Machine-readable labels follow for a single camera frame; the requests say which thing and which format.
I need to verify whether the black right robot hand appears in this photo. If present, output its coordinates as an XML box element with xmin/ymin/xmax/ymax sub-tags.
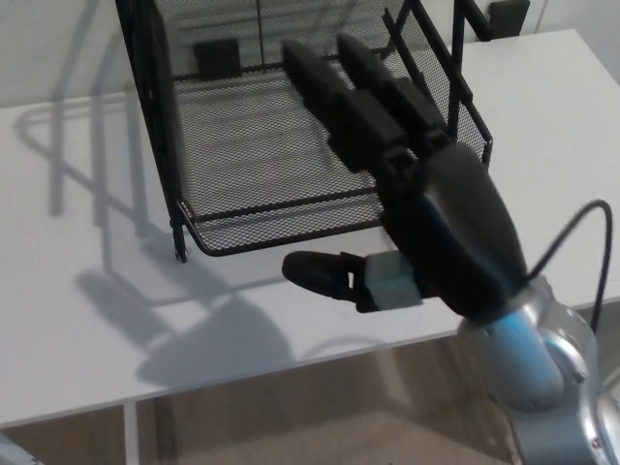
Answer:
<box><xmin>280</xmin><ymin>32</ymin><xmax>530</xmax><ymax>322</ymax></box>

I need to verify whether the white desk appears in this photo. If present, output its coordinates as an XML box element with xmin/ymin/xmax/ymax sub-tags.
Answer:
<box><xmin>0</xmin><ymin>28</ymin><xmax>620</xmax><ymax>465</ymax></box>

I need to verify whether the dark rectangular plate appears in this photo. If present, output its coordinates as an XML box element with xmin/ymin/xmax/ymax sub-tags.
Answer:
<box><xmin>486</xmin><ymin>0</ymin><xmax>530</xmax><ymax>41</ymax></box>

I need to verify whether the black metal tray rack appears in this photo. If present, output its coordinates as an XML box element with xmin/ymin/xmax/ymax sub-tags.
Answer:
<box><xmin>114</xmin><ymin>0</ymin><xmax>485</xmax><ymax>265</ymax></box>

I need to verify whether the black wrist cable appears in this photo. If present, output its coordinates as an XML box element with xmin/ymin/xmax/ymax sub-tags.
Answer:
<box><xmin>527</xmin><ymin>199</ymin><xmax>613</xmax><ymax>330</ymax></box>

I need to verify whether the black mesh file tray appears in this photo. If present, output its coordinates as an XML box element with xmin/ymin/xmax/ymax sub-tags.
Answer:
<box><xmin>159</xmin><ymin>0</ymin><xmax>495</xmax><ymax>258</ymax></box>

